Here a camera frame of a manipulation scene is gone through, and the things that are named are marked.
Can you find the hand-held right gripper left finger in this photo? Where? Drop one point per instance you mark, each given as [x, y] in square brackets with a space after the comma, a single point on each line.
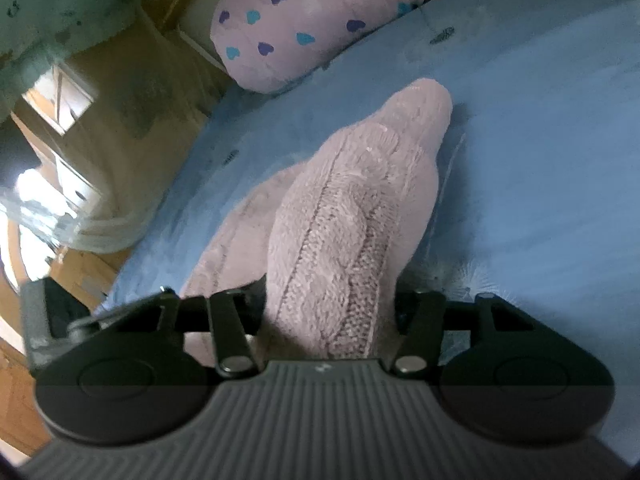
[230, 320]

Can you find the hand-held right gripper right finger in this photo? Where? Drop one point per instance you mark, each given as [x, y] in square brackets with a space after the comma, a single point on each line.
[420, 320]

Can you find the pink knitted cardigan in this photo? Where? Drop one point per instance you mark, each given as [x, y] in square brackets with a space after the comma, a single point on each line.
[350, 210]

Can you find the white sheer curtain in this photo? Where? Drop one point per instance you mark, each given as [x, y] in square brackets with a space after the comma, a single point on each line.
[125, 185]

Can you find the blue bed sheet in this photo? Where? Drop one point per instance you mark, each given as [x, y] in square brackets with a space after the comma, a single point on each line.
[525, 160]

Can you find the pink heart print quilt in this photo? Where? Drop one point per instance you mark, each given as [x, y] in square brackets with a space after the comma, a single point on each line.
[300, 20]

